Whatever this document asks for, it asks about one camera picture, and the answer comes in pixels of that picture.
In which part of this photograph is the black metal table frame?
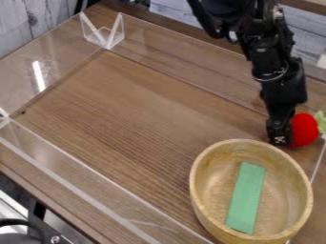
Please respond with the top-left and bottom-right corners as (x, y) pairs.
(0, 173), (95, 244)

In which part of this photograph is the clear acrylic corner bracket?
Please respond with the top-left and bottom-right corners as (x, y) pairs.
(78, 12), (124, 50)

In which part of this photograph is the green rectangular block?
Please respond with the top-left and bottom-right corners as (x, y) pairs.
(225, 162), (264, 234)

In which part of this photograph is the clear acrylic tray enclosure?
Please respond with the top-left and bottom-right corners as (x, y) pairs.
(0, 6), (326, 244)

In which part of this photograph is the red plush strawberry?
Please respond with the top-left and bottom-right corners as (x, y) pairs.
(288, 111), (326, 148)

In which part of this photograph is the wooden bowl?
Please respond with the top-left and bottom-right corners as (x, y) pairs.
(188, 139), (312, 244)

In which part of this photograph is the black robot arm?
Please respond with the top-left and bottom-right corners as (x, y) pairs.
(187, 0), (307, 146)

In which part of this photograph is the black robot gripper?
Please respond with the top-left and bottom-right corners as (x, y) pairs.
(259, 68), (308, 146)

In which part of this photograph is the black cable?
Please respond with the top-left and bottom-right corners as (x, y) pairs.
(0, 218), (42, 236)

